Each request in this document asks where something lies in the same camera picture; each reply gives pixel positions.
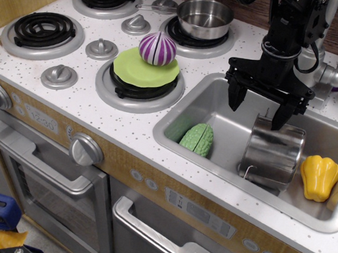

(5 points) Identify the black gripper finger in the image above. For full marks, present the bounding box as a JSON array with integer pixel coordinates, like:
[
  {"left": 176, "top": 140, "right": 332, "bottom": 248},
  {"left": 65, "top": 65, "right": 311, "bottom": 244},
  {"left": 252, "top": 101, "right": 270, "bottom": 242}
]
[
  {"left": 228, "top": 77, "right": 247, "bottom": 111},
  {"left": 271, "top": 100, "right": 298, "bottom": 131}
]

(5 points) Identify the yellow cloth on floor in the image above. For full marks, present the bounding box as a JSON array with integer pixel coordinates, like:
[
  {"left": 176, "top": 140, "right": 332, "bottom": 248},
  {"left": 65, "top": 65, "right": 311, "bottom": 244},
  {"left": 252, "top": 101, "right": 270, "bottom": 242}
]
[{"left": 0, "top": 230, "right": 28, "bottom": 249}]

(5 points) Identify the silver stove knob upper middle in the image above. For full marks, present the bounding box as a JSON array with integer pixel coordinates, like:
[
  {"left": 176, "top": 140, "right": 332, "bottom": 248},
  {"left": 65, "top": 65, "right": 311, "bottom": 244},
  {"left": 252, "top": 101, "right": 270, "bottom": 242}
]
[{"left": 121, "top": 14, "right": 151, "bottom": 36}]

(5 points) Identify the green toy bitter gourd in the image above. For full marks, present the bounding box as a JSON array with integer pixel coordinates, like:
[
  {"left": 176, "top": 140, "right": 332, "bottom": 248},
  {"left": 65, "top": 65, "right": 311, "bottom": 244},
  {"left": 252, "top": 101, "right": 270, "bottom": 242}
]
[{"left": 179, "top": 123, "right": 214, "bottom": 157}]

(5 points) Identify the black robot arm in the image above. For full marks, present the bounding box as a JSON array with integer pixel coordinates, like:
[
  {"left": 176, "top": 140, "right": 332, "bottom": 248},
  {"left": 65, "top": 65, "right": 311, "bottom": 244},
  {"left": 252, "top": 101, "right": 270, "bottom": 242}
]
[{"left": 225, "top": 0, "right": 329, "bottom": 130}]

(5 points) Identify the right silver oven dial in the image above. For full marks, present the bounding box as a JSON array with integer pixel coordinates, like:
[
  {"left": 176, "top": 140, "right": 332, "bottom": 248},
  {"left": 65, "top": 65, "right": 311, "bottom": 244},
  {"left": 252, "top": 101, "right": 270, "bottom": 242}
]
[{"left": 69, "top": 132, "right": 104, "bottom": 167}]

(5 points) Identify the steel pot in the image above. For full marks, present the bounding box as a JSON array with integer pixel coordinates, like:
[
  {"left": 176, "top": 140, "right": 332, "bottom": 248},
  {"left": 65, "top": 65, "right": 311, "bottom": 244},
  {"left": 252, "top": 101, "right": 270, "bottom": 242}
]
[{"left": 238, "top": 115, "right": 306, "bottom": 191}]

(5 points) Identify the steel saucepan on burner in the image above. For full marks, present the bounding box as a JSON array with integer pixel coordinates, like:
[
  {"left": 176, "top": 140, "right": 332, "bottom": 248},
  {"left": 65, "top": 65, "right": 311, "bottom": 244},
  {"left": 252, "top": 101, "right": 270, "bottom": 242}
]
[{"left": 136, "top": 0, "right": 234, "bottom": 40}]

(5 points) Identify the purple white toy onion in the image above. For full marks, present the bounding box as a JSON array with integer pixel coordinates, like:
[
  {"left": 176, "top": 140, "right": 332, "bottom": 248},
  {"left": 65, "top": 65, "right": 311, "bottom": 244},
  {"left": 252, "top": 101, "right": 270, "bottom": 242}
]
[{"left": 138, "top": 31, "right": 176, "bottom": 66}]

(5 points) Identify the yellow toy bell pepper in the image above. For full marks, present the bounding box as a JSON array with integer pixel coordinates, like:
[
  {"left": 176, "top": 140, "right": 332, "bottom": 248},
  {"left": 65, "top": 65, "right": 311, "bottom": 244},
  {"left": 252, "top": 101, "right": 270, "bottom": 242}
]
[{"left": 300, "top": 155, "right": 338, "bottom": 202}]

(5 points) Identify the silver stove knob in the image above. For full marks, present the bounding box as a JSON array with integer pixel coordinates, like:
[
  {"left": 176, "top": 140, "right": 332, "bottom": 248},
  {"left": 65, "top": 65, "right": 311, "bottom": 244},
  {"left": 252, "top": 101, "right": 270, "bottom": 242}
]
[
  {"left": 41, "top": 65, "right": 78, "bottom": 90},
  {"left": 121, "top": 14, "right": 151, "bottom": 36},
  {"left": 152, "top": 0, "right": 178, "bottom": 14},
  {"left": 85, "top": 38, "right": 119, "bottom": 61}
]

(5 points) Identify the silver stove knob top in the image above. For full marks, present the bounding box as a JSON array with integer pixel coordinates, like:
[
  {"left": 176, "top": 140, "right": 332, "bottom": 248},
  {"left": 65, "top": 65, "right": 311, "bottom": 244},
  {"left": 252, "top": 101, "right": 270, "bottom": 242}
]
[{"left": 152, "top": 0, "right": 178, "bottom": 14}]

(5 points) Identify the light green plate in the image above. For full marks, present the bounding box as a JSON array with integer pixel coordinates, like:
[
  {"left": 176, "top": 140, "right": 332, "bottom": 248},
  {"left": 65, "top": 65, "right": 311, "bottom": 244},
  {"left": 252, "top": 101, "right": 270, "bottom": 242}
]
[{"left": 113, "top": 47, "right": 180, "bottom": 88}]

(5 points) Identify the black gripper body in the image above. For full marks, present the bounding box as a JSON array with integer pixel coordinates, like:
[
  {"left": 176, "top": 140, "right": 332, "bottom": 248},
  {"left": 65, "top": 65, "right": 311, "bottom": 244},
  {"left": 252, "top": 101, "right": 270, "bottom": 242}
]
[{"left": 225, "top": 40, "right": 315, "bottom": 115}]

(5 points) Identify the grey toy sink basin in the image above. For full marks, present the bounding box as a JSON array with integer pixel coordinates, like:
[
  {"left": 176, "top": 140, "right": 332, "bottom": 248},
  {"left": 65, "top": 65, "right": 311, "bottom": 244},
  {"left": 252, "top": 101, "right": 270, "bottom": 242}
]
[{"left": 153, "top": 73, "right": 338, "bottom": 233}]

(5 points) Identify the silver stove knob bottom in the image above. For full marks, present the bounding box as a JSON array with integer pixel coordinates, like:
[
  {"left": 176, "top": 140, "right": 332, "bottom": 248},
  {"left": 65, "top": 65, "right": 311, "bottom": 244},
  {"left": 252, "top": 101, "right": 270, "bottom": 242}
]
[{"left": 41, "top": 65, "right": 78, "bottom": 90}]

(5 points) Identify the silver toy faucet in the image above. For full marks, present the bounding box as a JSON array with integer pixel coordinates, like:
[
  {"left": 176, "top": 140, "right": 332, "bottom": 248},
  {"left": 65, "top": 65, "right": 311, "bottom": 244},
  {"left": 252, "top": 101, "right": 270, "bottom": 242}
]
[{"left": 294, "top": 0, "right": 338, "bottom": 110}]

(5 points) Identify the toy oven door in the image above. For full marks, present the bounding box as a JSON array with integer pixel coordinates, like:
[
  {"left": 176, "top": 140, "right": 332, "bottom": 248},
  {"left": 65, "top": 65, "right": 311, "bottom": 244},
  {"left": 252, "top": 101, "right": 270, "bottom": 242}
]
[{"left": 0, "top": 110, "right": 113, "bottom": 253}]

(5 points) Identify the toy dishwasher door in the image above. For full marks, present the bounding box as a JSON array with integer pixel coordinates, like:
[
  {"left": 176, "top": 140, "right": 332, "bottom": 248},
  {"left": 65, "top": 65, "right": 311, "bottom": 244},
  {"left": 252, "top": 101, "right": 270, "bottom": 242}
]
[{"left": 103, "top": 174, "right": 331, "bottom": 253}]

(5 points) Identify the front left black burner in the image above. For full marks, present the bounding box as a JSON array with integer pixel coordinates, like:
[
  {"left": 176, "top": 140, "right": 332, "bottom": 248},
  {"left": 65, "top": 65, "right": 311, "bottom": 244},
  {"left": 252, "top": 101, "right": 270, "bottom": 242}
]
[{"left": 0, "top": 12, "right": 85, "bottom": 61}]

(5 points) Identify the back right black burner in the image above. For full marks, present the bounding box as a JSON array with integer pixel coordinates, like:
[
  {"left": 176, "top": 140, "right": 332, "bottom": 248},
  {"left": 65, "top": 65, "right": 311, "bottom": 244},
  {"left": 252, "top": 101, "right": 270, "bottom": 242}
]
[{"left": 159, "top": 16, "right": 235, "bottom": 59}]

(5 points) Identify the silver stove knob lower middle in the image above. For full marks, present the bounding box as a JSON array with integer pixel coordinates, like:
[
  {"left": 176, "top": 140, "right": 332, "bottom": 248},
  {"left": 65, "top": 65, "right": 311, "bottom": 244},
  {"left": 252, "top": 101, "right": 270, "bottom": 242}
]
[{"left": 85, "top": 38, "right": 119, "bottom": 61}]

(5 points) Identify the front right black burner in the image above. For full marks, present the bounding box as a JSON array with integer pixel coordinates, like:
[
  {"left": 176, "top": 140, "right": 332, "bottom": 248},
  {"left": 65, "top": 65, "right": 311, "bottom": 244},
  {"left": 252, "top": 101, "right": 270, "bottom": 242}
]
[{"left": 95, "top": 61, "right": 185, "bottom": 114}]

